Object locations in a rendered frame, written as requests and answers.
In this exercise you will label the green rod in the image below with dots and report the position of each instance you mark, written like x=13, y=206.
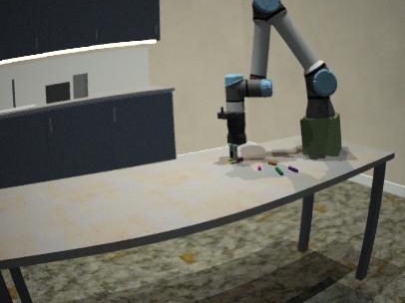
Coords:
x=279, y=171

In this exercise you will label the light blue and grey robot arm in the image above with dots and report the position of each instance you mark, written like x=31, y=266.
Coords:
x=323, y=81

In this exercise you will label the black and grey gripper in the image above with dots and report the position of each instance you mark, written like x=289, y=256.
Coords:
x=235, y=125

